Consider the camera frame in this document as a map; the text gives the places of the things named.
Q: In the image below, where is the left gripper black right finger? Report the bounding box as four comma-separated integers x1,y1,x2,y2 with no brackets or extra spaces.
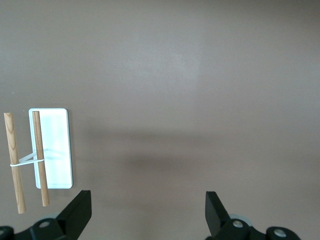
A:
205,191,300,240

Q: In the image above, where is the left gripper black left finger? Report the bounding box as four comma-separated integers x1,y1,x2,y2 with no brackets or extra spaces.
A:
0,190,92,240

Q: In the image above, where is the white rectangular tray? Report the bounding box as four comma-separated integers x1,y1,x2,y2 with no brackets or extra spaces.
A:
3,107,75,215

